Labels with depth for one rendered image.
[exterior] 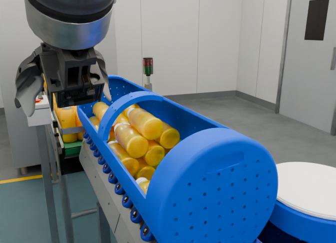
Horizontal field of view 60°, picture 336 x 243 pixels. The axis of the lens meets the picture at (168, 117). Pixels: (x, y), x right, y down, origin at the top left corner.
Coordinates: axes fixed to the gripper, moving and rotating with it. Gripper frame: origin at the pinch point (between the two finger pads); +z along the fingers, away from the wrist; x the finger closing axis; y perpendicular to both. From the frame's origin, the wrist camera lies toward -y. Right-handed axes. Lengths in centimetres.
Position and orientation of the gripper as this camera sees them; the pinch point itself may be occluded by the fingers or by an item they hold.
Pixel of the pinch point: (63, 95)
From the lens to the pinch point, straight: 55.0
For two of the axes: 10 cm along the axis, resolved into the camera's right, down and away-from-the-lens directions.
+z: -3.1, 4.5, 8.4
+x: 8.7, -2.1, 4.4
